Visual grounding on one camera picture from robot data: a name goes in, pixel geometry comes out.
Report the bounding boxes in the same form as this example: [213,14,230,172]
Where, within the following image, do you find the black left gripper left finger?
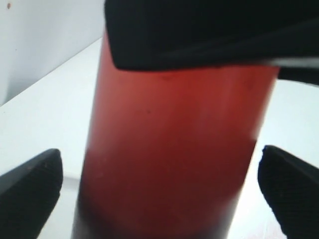
[0,149,63,239]

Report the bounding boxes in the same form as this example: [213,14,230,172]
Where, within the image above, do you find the red sauce squeeze bottle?
[72,36,279,239]

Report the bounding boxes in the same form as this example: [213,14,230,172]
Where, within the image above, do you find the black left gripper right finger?
[258,145,319,239]

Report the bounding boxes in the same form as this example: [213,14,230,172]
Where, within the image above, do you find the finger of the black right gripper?
[104,0,319,85]

